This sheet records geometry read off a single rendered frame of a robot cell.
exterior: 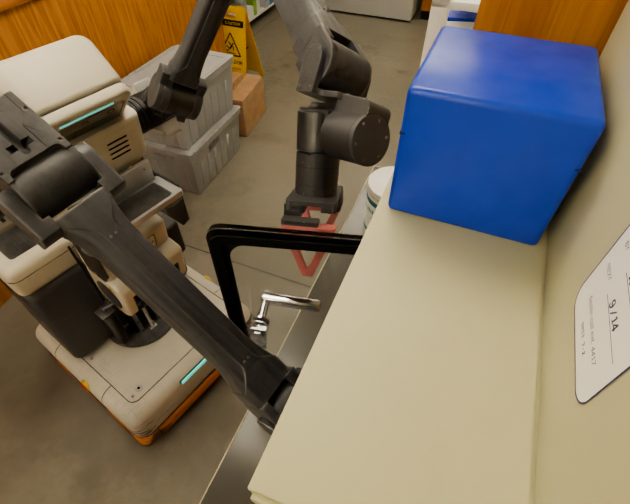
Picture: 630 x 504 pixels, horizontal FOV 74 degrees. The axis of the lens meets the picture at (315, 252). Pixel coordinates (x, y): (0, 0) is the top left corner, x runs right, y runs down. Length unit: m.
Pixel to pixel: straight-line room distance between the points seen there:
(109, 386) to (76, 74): 1.11
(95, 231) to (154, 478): 1.44
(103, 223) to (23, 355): 1.86
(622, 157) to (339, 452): 0.19
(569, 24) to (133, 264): 0.46
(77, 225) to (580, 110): 0.45
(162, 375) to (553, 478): 1.54
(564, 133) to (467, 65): 0.07
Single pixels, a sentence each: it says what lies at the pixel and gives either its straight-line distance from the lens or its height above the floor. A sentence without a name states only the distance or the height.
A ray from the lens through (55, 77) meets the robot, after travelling 0.96.
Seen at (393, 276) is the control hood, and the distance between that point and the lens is 0.26.
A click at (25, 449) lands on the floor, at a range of 2.11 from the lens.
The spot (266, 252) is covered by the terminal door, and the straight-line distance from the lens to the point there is 0.48.
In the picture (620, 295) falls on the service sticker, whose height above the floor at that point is 1.58.
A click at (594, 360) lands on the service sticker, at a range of 0.20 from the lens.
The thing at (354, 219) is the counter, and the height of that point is 0.94.
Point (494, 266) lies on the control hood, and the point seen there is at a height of 1.51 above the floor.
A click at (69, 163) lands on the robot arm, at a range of 0.52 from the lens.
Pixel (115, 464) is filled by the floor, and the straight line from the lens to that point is 1.92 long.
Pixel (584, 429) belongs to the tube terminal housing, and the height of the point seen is 1.55.
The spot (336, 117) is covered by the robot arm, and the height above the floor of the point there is 1.46.
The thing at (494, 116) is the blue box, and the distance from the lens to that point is 0.25.
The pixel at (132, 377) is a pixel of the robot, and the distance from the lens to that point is 1.71.
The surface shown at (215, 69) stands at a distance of 2.60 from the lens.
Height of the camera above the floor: 1.71
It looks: 48 degrees down
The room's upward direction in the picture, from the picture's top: straight up
